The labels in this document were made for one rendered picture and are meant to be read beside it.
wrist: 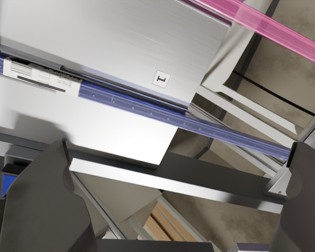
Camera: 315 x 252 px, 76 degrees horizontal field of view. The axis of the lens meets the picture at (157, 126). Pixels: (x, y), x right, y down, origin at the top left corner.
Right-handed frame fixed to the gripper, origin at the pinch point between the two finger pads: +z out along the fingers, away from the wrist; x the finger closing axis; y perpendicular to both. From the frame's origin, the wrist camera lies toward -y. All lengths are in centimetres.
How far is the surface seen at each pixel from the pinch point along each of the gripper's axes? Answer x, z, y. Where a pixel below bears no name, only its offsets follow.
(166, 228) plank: 1, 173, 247
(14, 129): -16.4, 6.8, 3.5
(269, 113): 43, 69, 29
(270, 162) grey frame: 25.7, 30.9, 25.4
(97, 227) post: -12.7, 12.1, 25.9
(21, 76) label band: -12.8, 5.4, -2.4
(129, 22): -3.8, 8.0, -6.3
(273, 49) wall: 140, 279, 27
